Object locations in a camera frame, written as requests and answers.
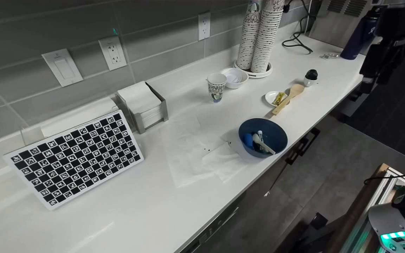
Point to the white plastic spoon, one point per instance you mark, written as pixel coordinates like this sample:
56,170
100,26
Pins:
261,142

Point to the black white calibration checkerboard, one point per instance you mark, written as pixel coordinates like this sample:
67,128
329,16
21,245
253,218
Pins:
76,156

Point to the small white dish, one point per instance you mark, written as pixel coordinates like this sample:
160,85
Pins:
270,97

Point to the white narrow wall outlet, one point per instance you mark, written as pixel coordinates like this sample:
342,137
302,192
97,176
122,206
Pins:
204,26

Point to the tall speckled paper cup stack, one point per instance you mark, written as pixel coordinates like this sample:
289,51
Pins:
247,37
266,37

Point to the blue bowl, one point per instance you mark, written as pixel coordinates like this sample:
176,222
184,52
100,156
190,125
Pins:
273,132

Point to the clear napkin holder box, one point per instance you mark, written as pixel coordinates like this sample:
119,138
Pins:
140,106

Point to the wooden spoon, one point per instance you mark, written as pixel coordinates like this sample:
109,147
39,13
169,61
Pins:
292,95

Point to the white paper sheet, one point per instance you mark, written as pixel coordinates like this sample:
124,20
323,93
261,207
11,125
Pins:
192,155

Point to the dark blue water bottle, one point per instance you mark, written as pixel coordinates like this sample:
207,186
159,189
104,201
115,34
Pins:
357,40

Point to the black metal stand base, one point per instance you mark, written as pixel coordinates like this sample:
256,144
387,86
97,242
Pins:
304,145

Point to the white round cup stack tray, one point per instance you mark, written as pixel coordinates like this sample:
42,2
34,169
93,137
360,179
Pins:
264,73

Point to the small white cup black inside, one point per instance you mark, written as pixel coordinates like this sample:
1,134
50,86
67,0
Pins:
311,76

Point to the small white bowl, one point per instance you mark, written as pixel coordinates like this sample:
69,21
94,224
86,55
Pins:
235,78

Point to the white double power outlet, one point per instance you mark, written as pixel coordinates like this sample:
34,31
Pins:
112,52

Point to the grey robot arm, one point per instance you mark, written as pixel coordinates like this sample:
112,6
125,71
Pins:
399,225

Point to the white light switch plate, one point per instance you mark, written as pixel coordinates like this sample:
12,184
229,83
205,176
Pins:
62,68

